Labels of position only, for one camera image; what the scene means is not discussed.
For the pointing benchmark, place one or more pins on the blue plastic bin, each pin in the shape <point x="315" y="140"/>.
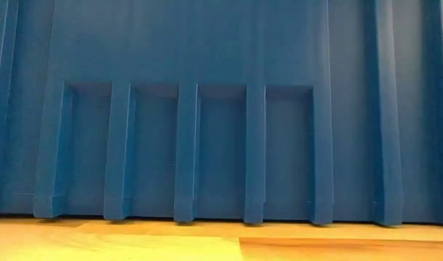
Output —
<point x="224" y="54"/>

